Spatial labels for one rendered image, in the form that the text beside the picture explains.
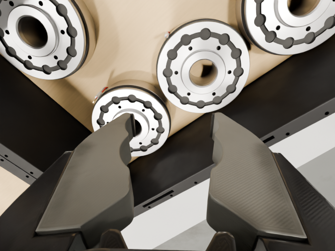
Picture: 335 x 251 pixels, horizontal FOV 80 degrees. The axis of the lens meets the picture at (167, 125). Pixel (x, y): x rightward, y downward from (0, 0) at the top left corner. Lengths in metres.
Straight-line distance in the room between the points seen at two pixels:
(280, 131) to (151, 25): 0.17
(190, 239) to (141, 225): 1.48
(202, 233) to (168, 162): 1.85
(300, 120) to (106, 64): 0.22
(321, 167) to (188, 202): 1.29
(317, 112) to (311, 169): 1.54
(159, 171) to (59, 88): 0.17
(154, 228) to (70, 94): 0.53
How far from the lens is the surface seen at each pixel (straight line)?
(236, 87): 0.25
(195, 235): 2.12
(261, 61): 0.28
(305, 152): 0.57
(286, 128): 0.20
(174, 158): 0.26
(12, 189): 0.49
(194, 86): 0.23
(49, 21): 0.25
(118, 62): 0.27
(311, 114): 0.21
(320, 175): 1.82
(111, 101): 0.26
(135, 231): 0.75
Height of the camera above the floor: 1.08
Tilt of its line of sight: 59 degrees down
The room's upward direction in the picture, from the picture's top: 176 degrees counter-clockwise
